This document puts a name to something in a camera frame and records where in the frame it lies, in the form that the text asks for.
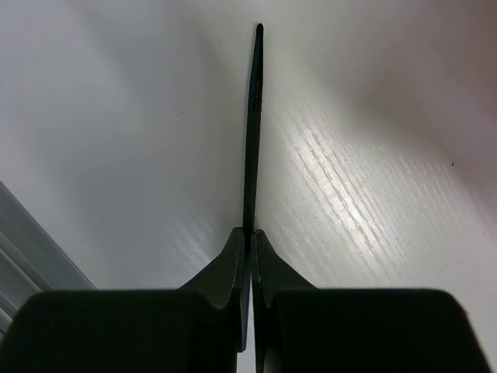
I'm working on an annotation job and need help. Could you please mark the thin black liner brush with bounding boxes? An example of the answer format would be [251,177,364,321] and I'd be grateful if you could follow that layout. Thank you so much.
[241,23,265,353]

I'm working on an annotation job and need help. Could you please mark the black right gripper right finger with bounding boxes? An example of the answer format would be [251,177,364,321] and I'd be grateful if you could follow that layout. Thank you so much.
[251,230,490,372]

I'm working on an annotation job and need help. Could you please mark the aluminium rail frame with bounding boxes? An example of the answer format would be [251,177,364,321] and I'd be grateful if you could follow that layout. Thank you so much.
[0,184,96,336]

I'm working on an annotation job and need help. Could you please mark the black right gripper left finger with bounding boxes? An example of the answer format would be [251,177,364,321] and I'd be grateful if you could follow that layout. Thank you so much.
[2,228,247,372]

